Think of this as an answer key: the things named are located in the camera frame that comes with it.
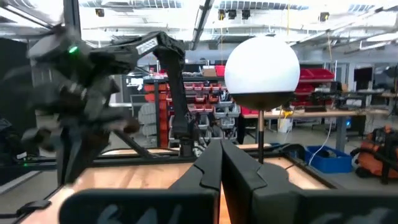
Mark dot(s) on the red storage bin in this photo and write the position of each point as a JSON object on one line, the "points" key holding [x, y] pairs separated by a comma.
{"points": [[321, 74]]}

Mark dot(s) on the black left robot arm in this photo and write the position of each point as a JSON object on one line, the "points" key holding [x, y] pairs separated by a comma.
{"points": [[177, 93]]}

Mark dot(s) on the white globe lamp black base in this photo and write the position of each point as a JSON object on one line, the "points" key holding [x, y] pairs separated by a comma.
{"points": [[261, 68]]}

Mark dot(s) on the blue storage bin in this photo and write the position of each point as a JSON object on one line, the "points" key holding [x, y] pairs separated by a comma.
{"points": [[329, 165]]}

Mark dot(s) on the wooden workbench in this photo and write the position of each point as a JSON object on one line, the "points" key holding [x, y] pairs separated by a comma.
{"points": [[326, 113]]}

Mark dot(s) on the black corner clamp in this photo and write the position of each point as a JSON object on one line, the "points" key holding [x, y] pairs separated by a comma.
{"points": [[289, 149]]}

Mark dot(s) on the black partition panel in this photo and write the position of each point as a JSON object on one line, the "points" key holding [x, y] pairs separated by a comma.
{"points": [[12, 77]]}

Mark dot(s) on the orange and black vacuum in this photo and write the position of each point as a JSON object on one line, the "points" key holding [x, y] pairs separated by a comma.
{"points": [[370, 158]]}

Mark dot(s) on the black table edge clamp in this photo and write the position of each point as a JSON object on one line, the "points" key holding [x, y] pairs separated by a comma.
{"points": [[34, 206]]}

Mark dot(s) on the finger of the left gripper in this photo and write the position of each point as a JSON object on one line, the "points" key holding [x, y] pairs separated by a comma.
{"points": [[94, 149], [70, 155]]}

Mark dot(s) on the black metal frame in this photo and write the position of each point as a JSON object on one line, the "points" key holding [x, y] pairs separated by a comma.
{"points": [[72, 15]]}

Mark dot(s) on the background black robot arm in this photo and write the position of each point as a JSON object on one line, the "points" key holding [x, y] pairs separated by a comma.
{"points": [[12, 140]]}

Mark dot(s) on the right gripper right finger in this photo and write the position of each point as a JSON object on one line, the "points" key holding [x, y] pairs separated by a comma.
{"points": [[264, 199]]}

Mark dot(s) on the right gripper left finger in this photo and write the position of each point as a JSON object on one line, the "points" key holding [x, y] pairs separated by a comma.
{"points": [[186, 202]]}

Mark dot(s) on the parts bin shelf rack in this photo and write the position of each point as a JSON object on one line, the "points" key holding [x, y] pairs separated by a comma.
{"points": [[211, 105]]}

